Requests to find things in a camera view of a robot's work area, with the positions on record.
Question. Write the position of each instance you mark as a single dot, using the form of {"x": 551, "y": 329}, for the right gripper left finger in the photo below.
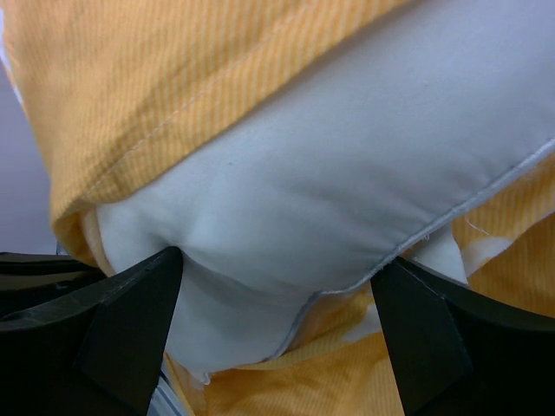
{"x": 75, "y": 341}

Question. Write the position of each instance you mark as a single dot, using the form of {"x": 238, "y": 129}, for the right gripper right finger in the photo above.
{"x": 456, "y": 352}

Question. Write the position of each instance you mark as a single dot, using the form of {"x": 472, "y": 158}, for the white pillow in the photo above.
{"x": 413, "y": 123}

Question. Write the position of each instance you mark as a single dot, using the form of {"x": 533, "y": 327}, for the orange Mickey Mouse pillowcase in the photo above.
{"x": 117, "y": 93}

